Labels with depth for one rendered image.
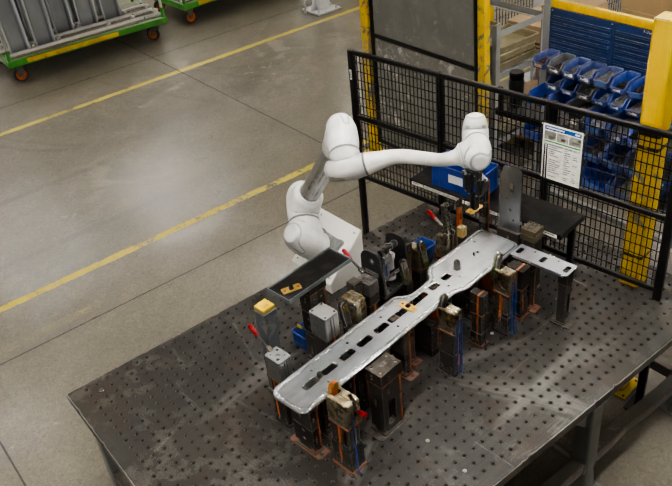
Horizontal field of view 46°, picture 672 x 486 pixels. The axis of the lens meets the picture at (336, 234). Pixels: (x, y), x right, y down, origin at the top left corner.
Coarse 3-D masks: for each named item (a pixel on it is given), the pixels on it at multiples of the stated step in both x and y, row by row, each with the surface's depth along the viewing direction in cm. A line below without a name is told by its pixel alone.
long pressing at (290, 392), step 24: (480, 240) 368; (504, 240) 366; (432, 264) 355; (480, 264) 352; (456, 288) 340; (384, 312) 331; (408, 312) 329; (360, 336) 319; (384, 336) 318; (312, 360) 310; (336, 360) 309; (360, 360) 308; (288, 384) 300; (312, 408) 290
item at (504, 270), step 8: (496, 272) 341; (504, 272) 338; (512, 272) 338; (496, 280) 343; (504, 280) 340; (512, 280) 339; (496, 288) 346; (504, 288) 343; (512, 288) 341; (496, 296) 349; (504, 296) 345; (512, 296) 344; (496, 304) 351; (504, 304) 349; (512, 304) 346; (496, 312) 353; (504, 312) 351; (512, 312) 352; (496, 320) 355; (504, 320) 352; (512, 320) 354; (496, 328) 358; (504, 328) 354; (512, 328) 357; (504, 336) 355
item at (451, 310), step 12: (444, 312) 322; (456, 312) 320; (444, 324) 326; (456, 324) 322; (444, 336) 330; (456, 336) 328; (444, 348) 334; (456, 348) 331; (444, 360) 337; (456, 360) 334; (444, 372) 340; (456, 372) 338
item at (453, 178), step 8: (432, 168) 402; (440, 168) 398; (448, 168) 394; (456, 168) 413; (464, 168) 409; (488, 168) 398; (496, 168) 392; (432, 176) 405; (440, 176) 401; (448, 176) 397; (456, 176) 394; (488, 176) 389; (496, 176) 395; (440, 184) 404; (448, 184) 400; (456, 184) 396; (496, 184) 398; (456, 192) 399; (464, 192) 395
